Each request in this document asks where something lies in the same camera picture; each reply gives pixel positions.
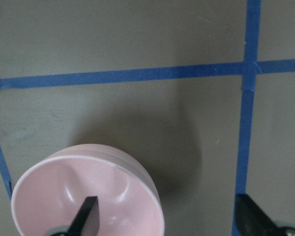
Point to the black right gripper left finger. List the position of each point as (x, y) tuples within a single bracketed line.
[(85, 222)]

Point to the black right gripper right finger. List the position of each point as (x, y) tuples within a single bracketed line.
[(252, 221)]

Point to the small pink bowl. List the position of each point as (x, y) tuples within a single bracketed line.
[(48, 195)]

